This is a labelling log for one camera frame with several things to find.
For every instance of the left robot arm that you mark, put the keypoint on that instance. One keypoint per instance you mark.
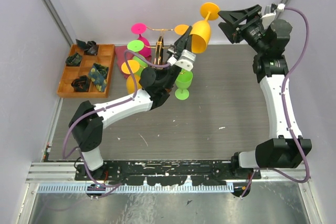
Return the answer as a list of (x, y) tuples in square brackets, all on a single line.
[(90, 120)]

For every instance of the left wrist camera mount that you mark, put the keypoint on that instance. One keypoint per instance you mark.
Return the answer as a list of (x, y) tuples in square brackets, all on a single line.
[(185, 60)]

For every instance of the pink wine glass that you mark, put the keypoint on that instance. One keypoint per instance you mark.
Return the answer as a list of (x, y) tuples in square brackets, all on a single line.
[(139, 29)]

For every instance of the wooden tray organizer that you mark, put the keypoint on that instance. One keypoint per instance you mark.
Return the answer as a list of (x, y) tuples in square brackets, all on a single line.
[(105, 57)]

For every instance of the dark pouch tray back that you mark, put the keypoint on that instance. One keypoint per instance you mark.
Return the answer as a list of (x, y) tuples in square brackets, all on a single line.
[(90, 47)]

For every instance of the blue floral fabric pouch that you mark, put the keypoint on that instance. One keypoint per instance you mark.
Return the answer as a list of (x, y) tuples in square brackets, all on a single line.
[(98, 76)]

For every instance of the red cloth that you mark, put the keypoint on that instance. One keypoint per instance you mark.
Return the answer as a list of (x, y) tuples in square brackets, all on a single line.
[(119, 53)]

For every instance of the aluminium frame rail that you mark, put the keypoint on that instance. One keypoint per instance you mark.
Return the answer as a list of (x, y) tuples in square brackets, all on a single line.
[(71, 177)]

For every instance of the green wine glass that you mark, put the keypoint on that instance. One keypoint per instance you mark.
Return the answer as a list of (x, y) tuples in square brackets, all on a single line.
[(137, 46), (183, 82)]

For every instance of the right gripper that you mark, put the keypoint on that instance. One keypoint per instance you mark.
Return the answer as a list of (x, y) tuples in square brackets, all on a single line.
[(235, 17)]

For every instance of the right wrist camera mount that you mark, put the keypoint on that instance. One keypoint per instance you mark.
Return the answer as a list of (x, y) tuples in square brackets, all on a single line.
[(271, 12)]

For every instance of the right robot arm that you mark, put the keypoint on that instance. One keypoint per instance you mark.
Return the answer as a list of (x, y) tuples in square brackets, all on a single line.
[(268, 37)]

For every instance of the orange wine glass back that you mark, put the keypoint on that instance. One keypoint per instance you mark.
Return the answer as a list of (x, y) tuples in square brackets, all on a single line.
[(132, 67)]

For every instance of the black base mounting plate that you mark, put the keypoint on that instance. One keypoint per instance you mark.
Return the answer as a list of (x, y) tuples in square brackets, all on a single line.
[(171, 172)]

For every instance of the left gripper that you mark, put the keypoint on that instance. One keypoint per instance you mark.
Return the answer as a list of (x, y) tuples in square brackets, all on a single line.
[(184, 43)]

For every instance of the gold wire wine glass rack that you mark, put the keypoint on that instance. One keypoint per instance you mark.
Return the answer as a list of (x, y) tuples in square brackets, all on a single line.
[(160, 51)]

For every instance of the dark pouch tray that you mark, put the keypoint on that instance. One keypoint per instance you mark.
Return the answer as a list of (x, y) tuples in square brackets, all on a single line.
[(74, 60), (90, 47)]

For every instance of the orange wine glass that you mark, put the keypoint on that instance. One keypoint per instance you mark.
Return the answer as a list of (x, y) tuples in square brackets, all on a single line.
[(132, 67), (181, 29), (201, 30)]

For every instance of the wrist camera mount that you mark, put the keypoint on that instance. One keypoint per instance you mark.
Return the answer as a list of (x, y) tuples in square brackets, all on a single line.
[(271, 12), (185, 60)]

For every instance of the small dark item in tray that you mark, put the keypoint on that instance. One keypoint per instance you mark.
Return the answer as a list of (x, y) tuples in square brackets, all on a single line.
[(81, 84)]

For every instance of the dark pouch tray left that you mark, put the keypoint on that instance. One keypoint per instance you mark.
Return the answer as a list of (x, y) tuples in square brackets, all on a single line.
[(74, 60)]

